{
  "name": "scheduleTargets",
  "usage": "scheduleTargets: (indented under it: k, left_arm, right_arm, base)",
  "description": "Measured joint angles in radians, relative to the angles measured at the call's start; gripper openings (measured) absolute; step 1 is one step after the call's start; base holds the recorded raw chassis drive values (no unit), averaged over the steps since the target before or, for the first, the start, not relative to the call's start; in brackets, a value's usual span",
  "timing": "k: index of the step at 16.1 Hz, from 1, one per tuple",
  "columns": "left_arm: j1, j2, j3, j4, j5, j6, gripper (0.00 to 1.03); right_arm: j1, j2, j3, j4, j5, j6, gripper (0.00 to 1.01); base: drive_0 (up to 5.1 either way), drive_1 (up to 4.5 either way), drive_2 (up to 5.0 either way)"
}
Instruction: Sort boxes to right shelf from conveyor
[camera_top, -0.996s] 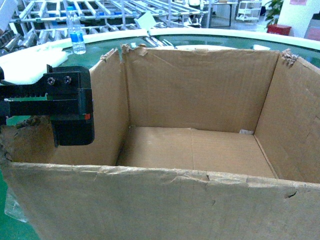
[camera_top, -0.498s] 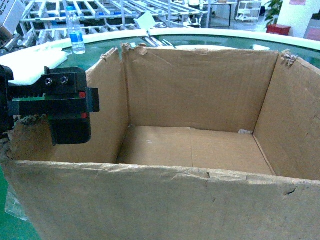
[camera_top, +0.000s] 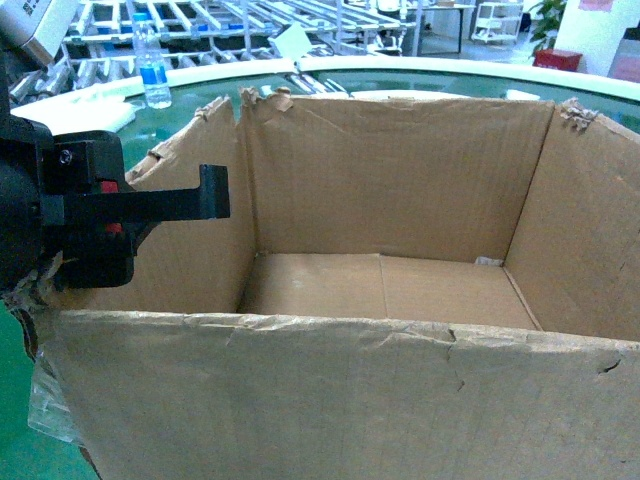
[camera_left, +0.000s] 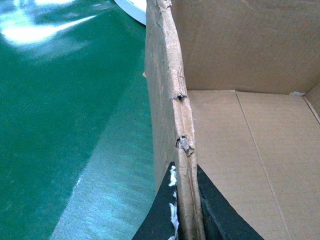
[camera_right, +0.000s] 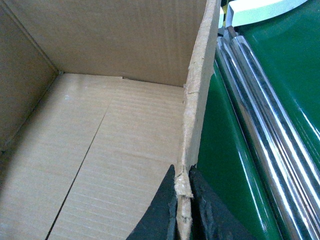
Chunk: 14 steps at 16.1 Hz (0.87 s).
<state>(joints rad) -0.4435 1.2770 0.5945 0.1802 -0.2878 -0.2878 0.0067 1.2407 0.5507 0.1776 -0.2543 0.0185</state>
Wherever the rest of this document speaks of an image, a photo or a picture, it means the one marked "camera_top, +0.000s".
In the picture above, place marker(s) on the red box in background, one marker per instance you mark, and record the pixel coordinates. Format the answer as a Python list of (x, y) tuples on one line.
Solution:
[(556, 59)]

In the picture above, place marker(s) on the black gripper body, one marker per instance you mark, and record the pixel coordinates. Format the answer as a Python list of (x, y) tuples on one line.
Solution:
[(46, 183)]

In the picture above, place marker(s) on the white labelled box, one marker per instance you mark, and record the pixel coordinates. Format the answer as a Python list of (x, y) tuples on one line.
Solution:
[(35, 29)]

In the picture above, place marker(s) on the white background cart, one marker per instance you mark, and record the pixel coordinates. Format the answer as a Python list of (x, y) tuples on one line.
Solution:
[(497, 21)]

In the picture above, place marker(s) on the white paper card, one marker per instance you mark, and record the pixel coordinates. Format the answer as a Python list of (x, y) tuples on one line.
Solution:
[(291, 43)]

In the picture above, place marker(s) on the metal roller rack shelving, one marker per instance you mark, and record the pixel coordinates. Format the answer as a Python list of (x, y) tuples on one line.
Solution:
[(96, 46)]

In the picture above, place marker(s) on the large cardboard box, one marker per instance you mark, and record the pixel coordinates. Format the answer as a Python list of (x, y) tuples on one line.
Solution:
[(405, 289)]

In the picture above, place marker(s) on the clear plastic wrap piece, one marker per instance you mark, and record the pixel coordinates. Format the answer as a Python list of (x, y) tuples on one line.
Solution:
[(47, 405)]

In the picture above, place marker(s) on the white foam sheet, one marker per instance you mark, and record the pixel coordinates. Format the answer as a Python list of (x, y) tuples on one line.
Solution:
[(91, 112)]

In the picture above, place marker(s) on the clear plastic water bottle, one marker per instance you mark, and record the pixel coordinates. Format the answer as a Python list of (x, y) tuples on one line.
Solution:
[(150, 62)]

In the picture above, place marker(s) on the green potted plant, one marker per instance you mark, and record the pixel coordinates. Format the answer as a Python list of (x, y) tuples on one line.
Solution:
[(549, 15)]

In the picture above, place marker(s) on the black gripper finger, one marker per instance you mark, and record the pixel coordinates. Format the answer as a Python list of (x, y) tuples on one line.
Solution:
[(116, 204)]

